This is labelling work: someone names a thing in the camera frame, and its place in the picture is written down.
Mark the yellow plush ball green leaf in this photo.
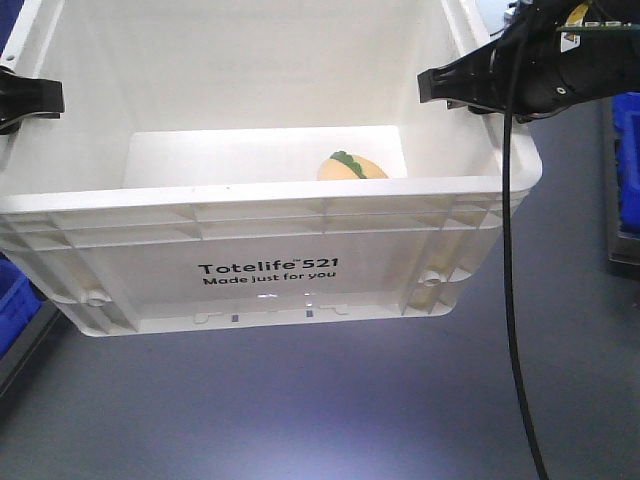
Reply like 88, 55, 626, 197
316, 150, 388, 181

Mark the green circuit board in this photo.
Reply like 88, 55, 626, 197
556, 21, 639, 36

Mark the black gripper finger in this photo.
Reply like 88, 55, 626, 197
417, 39, 530, 122
1, 69, 65, 134

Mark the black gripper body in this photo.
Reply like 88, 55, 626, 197
492, 0, 640, 123

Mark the black cable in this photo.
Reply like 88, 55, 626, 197
499, 0, 551, 480

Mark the blue plastic bin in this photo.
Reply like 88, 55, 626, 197
612, 92, 639, 235

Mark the white plastic tote box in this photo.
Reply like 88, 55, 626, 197
0, 0, 544, 338

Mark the blue bin at left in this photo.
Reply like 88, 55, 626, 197
0, 258, 43, 357

